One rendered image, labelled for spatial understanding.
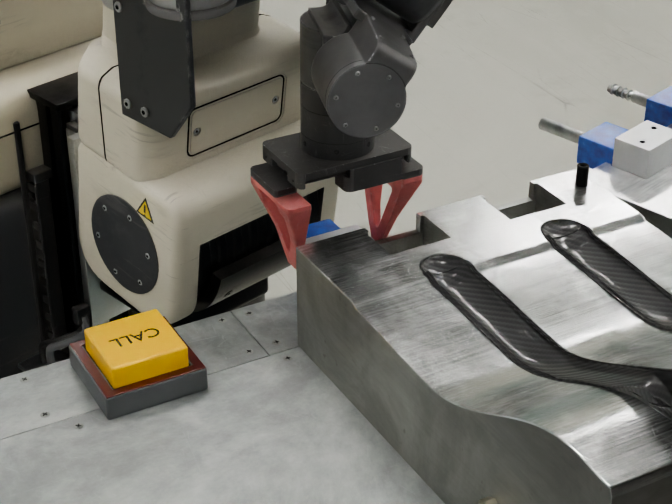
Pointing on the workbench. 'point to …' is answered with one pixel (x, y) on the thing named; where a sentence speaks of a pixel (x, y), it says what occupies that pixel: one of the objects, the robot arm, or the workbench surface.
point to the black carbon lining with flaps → (648, 378)
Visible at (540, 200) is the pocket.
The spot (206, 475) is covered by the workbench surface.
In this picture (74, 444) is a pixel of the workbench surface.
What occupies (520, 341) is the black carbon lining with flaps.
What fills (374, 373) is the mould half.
